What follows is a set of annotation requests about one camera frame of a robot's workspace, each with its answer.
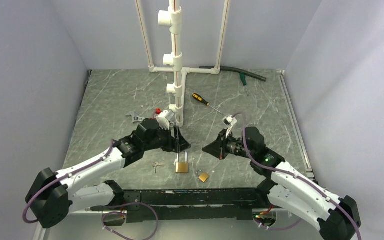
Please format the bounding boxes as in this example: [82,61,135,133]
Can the aluminium frame rail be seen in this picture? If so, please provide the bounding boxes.
[32,192,344,240]

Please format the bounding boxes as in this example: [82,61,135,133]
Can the small brass padlock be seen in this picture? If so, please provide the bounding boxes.
[195,170,210,183]

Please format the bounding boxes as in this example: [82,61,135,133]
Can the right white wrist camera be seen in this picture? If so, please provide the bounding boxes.
[222,115,238,138]

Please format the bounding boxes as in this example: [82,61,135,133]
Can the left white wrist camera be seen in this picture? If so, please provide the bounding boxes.
[153,108,176,130]

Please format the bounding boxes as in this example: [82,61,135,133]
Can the yellow black screwdriver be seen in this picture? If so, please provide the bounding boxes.
[192,93,223,114]

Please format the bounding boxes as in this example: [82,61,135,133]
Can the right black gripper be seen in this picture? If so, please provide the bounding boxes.
[202,128,254,161]

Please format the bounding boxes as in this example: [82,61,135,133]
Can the black hose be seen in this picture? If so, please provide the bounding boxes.
[199,65,267,83]

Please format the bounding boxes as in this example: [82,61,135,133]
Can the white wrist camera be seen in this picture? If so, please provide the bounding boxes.
[222,115,238,138]
[153,108,176,130]

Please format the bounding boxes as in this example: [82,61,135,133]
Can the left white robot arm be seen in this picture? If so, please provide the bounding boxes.
[22,118,191,229]

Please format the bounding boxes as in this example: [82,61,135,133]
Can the white PVC pipe frame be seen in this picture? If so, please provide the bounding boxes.
[135,0,231,127]

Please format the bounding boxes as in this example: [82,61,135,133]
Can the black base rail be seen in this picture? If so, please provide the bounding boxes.
[90,187,271,223]

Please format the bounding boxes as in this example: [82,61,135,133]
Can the silver key bunch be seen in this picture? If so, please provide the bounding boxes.
[152,162,164,174]

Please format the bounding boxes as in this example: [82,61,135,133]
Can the red handled adjustable wrench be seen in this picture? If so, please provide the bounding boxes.
[125,111,145,123]

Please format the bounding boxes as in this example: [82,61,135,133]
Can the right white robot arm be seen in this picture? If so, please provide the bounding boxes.
[202,127,362,240]

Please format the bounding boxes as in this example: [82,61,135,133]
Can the green screwdriver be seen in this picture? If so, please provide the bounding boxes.
[239,72,250,97]

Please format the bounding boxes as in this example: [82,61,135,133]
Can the large brass padlock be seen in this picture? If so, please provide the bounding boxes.
[174,151,189,174]

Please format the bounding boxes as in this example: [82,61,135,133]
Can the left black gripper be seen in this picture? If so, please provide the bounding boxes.
[143,124,191,153]

